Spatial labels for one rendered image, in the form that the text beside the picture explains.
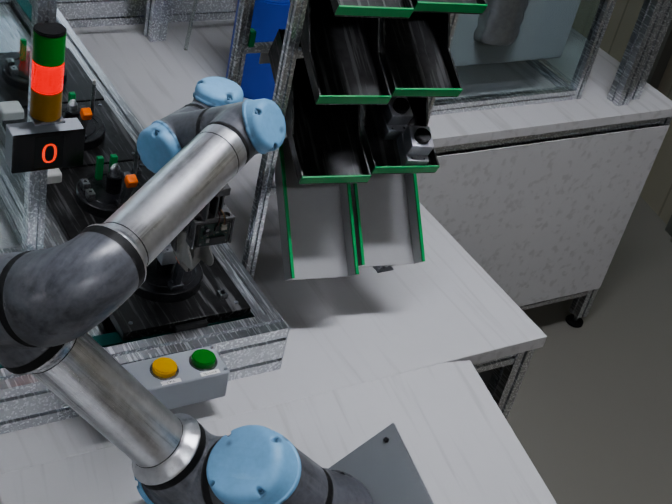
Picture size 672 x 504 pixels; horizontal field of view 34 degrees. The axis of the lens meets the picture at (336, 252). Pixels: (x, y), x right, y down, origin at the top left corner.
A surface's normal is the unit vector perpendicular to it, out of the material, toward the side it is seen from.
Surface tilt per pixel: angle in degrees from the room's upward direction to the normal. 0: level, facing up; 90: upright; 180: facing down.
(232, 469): 39
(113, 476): 0
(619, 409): 0
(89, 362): 58
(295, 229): 45
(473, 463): 0
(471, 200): 90
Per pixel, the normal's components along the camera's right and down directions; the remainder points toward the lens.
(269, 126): 0.82, -0.07
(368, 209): 0.37, -0.13
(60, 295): 0.15, 0.04
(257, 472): -0.40, -0.54
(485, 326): 0.19, -0.79
